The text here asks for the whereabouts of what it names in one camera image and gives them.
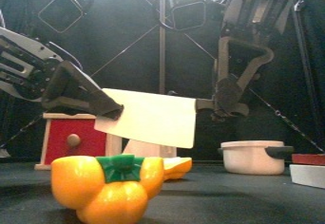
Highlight white toy pot black handles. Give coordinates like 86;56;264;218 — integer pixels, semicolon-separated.
217;140;296;176

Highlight brace wire with turnbuckle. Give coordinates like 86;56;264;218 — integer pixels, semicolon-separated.
248;87;325;155

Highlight red wooden knife holder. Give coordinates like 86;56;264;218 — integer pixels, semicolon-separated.
35;112;179;171

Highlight small yellow toy pepper half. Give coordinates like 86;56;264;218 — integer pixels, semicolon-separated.
162;157;195;181

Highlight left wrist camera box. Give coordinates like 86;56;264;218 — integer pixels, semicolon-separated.
38;0;86;34

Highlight grey vertical frame pole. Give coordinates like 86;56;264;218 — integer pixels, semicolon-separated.
160;0;168;95

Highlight thin diagonal brace wire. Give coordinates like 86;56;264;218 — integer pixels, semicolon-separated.
125;0;219;61
89;0;239;78

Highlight black camera cable loop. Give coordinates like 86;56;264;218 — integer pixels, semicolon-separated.
153;0;176;31

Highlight dark slanted frame leg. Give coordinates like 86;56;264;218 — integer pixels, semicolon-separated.
292;0;325;146

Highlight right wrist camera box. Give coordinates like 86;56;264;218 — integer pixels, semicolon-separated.
169;0;211;32

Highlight white blade toy cleaver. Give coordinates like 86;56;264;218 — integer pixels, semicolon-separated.
93;87;217;150

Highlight large yellow toy pepper half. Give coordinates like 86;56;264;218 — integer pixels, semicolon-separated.
50;154;165;224

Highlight red striped white toy block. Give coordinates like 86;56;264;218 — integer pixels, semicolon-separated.
288;153;325;190

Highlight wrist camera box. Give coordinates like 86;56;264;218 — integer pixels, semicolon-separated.
169;0;211;32
38;0;86;34

